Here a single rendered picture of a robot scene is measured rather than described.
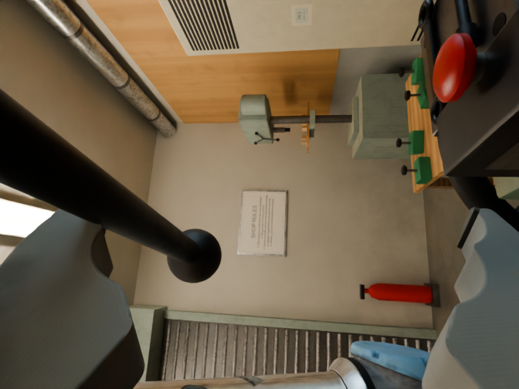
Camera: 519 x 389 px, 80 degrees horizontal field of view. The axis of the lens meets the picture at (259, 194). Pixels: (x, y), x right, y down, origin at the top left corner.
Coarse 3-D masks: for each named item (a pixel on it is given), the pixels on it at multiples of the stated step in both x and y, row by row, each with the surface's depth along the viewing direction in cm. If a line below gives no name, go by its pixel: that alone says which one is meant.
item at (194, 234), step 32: (0, 96) 5; (0, 128) 5; (32, 128) 6; (0, 160) 5; (32, 160) 6; (64, 160) 6; (32, 192) 6; (64, 192) 7; (96, 192) 8; (128, 192) 9; (128, 224) 10; (160, 224) 12; (192, 256) 18
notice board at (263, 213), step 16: (256, 192) 309; (272, 192) 307; (240, 208) 308; (256, 208) 305; (272, 208) 303; (240, 224) 304; (256, 224) 302; (272, 224) 300; (240, 240) 300; (256, 240) 298; (272, 240) 296
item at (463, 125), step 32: (448, 0) 20; (480, 0) 16; (512, 0) 14; (448, 32) 20; (480, 32) 16; (512, 32) 12; (480, 64) 14; (512, 64) 12; (480, 96) 14; (512, 96) 12; (448, 128) 17; (480, 128) 14; (512, 128) 13; (448, 160) 17; (480, 160) 16; (512, 160) 15
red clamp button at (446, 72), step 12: (456, 36) 14; (468, 36) 13; (444, 48) 14; (456, 48) 14; (468, 48) 13; (444, 60) 14; (456, 60) 13; (468, 60) 13; (444, 72) 14; (456, 72) 14; (468, 72) 13; (444, 84) 14; (456, 84) 14; (468, 84) 14; (444, 96) 15; (456, 96) 14
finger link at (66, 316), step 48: (48, 240) 8; (96, 240) 8; (0, 288) 7; (48, 288) 7; (96, 288) 7; (0, 336) 6; (48, 336) 6; (96, 336) 6; (0, 384) 5; (48, 384) 5; (96, 384) 6
